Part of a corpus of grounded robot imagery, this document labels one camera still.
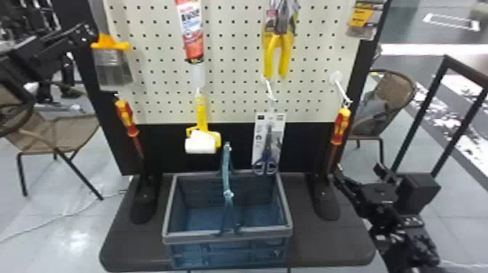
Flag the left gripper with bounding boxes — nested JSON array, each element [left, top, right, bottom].
[[9, 23, 99, 83]]

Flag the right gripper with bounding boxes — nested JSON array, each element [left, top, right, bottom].
[[333, 162, 402, 221]]

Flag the red yellow screwdriver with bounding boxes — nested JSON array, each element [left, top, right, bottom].
[[325, 107, 352, 177], [114, 98, 146, 160]]

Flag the brown mesh chair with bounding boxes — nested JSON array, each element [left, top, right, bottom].
[[0, 85, 105, 202], [347, 68, 419, 166]]

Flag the blue scissors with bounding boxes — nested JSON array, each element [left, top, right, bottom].
[[251, 112, 287, 177]]

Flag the red white sealant tube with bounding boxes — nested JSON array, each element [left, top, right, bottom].
[[174, 0, 207, 91]]

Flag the blue basket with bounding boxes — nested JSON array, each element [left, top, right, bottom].
[[161, 142, 294, 270]]

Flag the white pegboard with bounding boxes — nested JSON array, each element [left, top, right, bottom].
[[51, 0, 392, 224]]

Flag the yellow pliers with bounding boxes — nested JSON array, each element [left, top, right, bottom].
[[261, 0, 301, 81]]

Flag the yellow black carded tool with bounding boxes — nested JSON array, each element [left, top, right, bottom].
[[345, 0, 387, 41]]

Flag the yellow white paint roller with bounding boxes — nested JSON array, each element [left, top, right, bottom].
[[184, 94, 222, 155]]

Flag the yellow handled paint brush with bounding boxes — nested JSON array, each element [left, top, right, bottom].
[[90, 33, 134, 87]]

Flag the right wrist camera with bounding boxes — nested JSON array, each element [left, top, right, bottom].
[[395, 171, 442, 215]]

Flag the white cable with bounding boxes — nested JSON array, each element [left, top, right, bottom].
[[0, 186, 131, 244]]

